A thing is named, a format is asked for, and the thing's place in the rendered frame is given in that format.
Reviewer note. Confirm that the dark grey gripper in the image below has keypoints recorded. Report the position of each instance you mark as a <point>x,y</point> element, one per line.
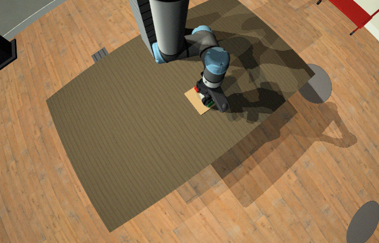
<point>203,90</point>

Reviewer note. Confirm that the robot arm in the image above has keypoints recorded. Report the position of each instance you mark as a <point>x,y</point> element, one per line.
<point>169,23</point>

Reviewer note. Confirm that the green die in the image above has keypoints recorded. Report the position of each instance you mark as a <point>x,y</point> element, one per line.
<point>210,103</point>

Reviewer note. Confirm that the tan mat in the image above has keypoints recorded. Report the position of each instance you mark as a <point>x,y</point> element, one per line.
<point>195,100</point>

